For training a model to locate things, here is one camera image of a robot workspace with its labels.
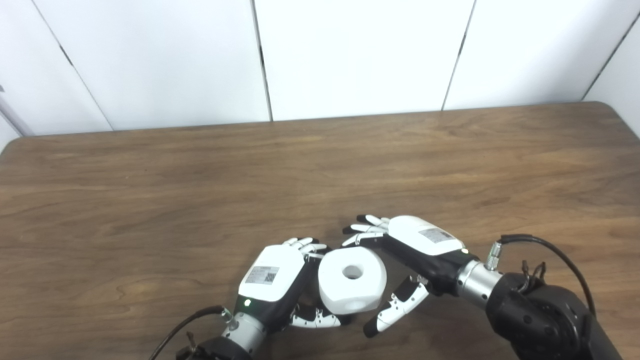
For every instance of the round white piece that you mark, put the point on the round white piece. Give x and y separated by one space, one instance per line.
345 295

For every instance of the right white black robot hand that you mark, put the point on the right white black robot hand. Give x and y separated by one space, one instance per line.
425 245

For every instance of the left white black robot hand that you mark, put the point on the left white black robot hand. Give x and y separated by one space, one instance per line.
270 275

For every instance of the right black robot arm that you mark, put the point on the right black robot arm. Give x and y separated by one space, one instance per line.
540 320

